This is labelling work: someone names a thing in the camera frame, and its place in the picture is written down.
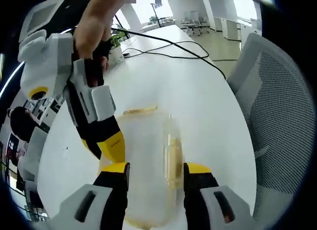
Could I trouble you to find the white ceiling light strip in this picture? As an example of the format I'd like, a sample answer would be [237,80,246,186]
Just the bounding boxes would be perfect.
[0,62,25,97]

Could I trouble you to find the long black cable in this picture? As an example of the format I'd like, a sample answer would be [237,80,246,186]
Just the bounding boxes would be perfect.
[110,26,228,80]

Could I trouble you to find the clear plastic buckle box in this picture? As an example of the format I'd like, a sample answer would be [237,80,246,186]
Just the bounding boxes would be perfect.
[98,105,190,228]

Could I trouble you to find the black table cable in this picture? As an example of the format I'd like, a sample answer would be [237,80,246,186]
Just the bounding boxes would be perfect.
[123,41,210,60]

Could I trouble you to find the grey mesh office chair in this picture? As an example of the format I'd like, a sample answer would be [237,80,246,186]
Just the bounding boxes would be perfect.
[227,33,312,230]

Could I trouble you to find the white office chair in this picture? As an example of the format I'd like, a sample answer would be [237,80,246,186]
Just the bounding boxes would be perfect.
[183,17,199,37]
[197,16,211,36]

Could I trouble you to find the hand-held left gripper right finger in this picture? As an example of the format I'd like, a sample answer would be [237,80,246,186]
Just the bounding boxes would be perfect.
[182,162,254,230]

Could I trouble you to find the white low cabinets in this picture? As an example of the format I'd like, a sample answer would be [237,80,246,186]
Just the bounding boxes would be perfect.
[213,16,263,42]

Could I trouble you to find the person's right hand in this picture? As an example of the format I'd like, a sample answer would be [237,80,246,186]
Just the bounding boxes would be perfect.
[74,16,112,89]

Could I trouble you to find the potted green plant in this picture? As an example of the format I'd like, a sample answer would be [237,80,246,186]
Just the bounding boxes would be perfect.
[108,29,129,67]

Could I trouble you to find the red screen monitor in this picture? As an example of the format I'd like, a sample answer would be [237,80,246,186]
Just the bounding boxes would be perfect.
[6,133,18,164]

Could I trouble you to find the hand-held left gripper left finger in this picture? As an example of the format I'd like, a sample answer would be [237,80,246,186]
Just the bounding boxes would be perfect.
[59,162,131,230]

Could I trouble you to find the grey framed monitor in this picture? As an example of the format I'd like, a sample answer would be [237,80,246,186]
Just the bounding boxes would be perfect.
[19,0,69,42]

